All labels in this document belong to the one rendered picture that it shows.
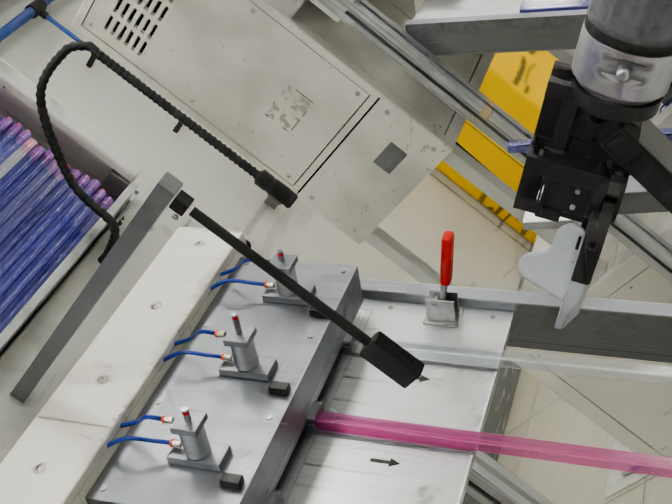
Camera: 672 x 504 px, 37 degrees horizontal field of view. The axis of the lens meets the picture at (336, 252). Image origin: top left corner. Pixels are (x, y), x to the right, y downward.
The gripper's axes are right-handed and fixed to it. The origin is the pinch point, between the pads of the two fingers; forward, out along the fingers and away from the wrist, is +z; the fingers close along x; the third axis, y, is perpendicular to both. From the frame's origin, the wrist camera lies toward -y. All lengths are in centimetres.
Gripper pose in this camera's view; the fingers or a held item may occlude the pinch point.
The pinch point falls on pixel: (576, 283)
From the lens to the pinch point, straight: 92.5
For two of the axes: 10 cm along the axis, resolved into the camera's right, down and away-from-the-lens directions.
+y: -9.5, -2.8, 1.7
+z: -1.1, 7.6, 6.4
